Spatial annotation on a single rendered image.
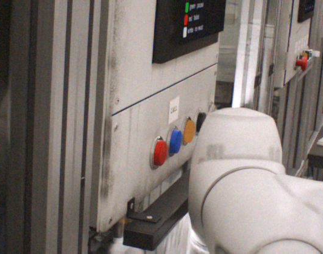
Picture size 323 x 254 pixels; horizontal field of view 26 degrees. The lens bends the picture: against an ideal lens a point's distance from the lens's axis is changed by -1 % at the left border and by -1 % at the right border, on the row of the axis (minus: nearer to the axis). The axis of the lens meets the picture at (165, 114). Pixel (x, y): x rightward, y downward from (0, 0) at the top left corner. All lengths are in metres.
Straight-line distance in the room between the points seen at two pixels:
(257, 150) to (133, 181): 0.14
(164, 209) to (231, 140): 0.12
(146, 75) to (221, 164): 0.12
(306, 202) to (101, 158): 0.20
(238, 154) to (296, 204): 0.14
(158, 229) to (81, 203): 0.11
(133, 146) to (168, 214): 0.09
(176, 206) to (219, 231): 0.17
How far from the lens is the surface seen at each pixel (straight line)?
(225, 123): 0.77
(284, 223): 0.61
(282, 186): 0.67
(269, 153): 0.78
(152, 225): 0.76
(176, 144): 0.88
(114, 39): 0.67
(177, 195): 0.85
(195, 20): 0.84
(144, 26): 0.74
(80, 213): 0.68
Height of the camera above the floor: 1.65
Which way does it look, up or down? 13 degrees down
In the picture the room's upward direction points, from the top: 4 degrees clockwise
